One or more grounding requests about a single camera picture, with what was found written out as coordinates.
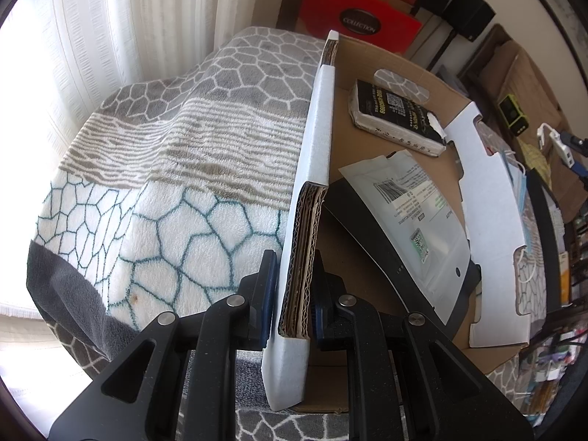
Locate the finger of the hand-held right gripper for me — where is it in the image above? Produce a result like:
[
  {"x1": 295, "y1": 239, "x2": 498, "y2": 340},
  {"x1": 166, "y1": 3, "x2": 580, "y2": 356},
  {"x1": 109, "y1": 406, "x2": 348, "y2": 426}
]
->
[{"x1": 558, "y1": 132, "x2": 588, "y2": 151}]

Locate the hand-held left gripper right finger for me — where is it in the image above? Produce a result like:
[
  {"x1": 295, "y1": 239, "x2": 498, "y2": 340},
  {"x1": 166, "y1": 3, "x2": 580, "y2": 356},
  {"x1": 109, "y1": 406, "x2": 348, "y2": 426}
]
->
[{"x1": 310, "y1": 250, "x2": 536, "y2": 441}]

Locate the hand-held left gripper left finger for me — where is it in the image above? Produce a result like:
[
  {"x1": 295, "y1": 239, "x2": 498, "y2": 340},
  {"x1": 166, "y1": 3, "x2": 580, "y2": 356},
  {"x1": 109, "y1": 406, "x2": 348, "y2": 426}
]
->
[{"x1": 48, "y1": 249, "x2": 281, "y2": 441}]

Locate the white charger with cable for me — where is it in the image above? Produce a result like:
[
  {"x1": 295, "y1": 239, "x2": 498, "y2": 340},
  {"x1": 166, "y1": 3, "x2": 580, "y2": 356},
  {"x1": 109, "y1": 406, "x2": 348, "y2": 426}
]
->
[{"x1": 537, "y1": 122, "x2": 576, "y2": 167}]

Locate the black pouch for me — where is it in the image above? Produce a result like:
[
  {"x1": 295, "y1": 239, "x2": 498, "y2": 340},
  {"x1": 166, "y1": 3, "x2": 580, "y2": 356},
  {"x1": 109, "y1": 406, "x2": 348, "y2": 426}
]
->
[{"x1": 322, "y1": 149, "x2": 481, "y2": 331}]

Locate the black-topped boxed book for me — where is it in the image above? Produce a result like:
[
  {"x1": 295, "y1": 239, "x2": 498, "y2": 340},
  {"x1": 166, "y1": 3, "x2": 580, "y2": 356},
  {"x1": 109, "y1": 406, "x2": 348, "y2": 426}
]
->
[{"x1": 350, "y1": 79, "x2": 447, "y2": 157}]

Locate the white cardboard tray box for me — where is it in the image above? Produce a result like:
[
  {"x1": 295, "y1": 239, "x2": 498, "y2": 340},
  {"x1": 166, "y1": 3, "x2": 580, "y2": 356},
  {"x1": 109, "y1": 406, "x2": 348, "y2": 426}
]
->
[{"x1": 262, "y1": 30, "x2": 529, "y2": 412}]

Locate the yellow cloth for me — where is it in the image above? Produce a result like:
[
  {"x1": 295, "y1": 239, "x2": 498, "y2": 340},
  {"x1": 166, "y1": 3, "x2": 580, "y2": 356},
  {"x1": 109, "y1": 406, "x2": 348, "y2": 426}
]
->
[{"x1": 517, "y1": 135, "x2": 559, "y2": 180}]

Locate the green clock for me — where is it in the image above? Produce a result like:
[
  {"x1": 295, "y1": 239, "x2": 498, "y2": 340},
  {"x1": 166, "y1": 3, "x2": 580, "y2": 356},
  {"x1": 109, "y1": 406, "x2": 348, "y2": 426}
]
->
[{"x1": 498, "y1": 93, "x2": 529, "y2": 136}]

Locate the blue face mask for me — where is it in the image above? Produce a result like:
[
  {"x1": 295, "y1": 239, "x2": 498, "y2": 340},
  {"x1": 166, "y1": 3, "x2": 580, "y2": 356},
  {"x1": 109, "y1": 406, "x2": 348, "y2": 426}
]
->
[{"x1": 503, "y1": 151, "x2": 537, "y2": 286}]

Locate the tan sofa cushion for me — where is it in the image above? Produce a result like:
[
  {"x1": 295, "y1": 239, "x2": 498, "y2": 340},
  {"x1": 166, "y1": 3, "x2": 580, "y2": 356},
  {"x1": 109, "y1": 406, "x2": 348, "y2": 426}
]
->
[{"x1": 487, "y1": 39, "x2": 567, "y2": 116}]

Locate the black storage box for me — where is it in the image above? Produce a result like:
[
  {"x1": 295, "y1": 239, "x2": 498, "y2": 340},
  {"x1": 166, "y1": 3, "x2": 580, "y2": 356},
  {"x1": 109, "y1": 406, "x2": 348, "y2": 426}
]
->
[{"x1": 524, "y1": 170, "x2": 575, "y2": 314}]

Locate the brown sofa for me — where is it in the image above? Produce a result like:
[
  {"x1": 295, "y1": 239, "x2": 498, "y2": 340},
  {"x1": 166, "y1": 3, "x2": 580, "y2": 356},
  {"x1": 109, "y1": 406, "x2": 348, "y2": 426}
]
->
[{"x1": 459, "y1": 23, "x2": 588, "y2": 226}]

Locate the yellow small box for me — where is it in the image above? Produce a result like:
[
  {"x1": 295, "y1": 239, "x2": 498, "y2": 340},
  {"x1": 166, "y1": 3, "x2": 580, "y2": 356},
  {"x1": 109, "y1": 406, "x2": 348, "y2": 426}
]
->
[{"x1": 557, "y1": 250, "x2": 573, "y2": 307}]

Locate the grey white patterned blanket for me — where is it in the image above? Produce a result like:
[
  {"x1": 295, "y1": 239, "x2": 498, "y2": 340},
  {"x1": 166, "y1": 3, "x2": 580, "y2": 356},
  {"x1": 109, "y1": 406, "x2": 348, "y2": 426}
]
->
[{"x1": 28, "y1": 25, "x2": 547, "y2": 441}]

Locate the red collection gift bag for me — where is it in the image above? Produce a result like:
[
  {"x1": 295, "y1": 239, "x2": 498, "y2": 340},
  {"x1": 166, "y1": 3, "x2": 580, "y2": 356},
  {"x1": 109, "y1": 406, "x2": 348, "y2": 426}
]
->
[{"x1": 296, "y1": 0, "x2": 423, "y2": 56}]

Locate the framed wall painting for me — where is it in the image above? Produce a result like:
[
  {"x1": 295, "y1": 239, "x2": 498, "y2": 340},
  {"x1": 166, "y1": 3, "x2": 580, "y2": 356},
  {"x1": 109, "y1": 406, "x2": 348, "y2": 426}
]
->
[{"x1": 519, "y1": 0, "x2": 588, "y2": 66}]

